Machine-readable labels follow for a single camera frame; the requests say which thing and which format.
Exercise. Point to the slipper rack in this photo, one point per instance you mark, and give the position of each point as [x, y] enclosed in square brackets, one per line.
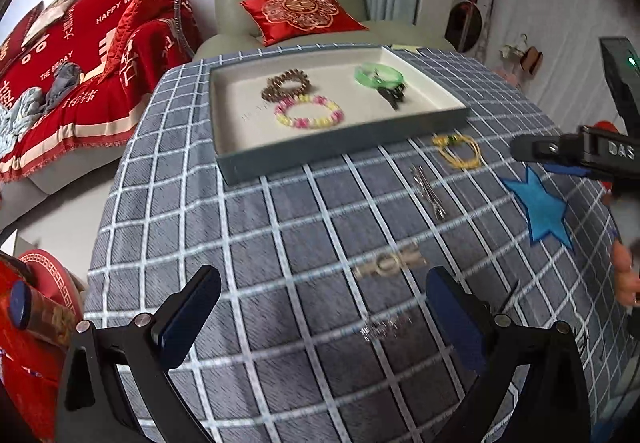
[527, 58]

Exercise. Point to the white washing machine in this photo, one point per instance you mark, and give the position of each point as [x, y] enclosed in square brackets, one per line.
[467, 20]

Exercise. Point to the photo print pillow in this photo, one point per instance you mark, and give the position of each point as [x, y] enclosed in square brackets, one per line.
[52, 15]

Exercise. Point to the grey jewelry tray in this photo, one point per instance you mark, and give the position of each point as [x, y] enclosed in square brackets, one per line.
[320, 143]

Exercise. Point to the black claw hair clip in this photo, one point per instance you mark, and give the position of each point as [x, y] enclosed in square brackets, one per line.
[392, 97]

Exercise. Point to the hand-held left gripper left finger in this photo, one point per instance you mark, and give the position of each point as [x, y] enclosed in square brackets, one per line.
[185, 323]

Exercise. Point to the gold hairpin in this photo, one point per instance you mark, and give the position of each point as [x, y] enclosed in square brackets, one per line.
[385, 265]

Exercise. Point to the blue capped patterned tube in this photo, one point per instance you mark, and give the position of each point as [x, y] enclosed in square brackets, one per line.
[50, 318]

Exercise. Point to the red blanket sofa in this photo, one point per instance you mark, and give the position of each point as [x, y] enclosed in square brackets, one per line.
[100, 33]

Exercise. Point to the light blue clothing pile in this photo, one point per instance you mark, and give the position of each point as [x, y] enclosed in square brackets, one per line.
[20, 123]

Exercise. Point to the red embroidered cushion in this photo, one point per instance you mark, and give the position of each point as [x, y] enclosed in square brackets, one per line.
[300, 13]

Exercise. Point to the red gift box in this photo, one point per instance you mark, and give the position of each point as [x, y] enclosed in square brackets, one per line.
[30, 373]

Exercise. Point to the red square pillow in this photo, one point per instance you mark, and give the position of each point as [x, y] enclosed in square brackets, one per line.
[20, 35]

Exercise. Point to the red tasselled pillow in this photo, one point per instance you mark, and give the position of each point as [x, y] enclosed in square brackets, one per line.
[125, 33]

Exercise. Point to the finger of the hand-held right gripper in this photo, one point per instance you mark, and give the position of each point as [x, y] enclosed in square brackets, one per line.
[550, 148]

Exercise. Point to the silver hair clip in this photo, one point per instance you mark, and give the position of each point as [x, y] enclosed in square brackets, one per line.
[430, 195]

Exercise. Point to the grey checked tablecloth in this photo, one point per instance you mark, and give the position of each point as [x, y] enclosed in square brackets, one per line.
[300, 248]

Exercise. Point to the grey garment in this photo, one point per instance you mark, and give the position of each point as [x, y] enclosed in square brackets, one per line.
[62, 85]

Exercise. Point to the grey sofa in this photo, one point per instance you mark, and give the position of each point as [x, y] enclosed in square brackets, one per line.
[50, 193]

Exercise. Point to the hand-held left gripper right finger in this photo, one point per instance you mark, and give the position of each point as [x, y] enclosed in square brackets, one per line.
[457, 320]

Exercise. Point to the green plastic bangle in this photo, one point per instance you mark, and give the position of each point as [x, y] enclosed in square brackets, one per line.
[375, 73]

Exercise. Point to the person's right hand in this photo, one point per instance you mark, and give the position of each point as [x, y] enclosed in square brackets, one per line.
[625, 268]

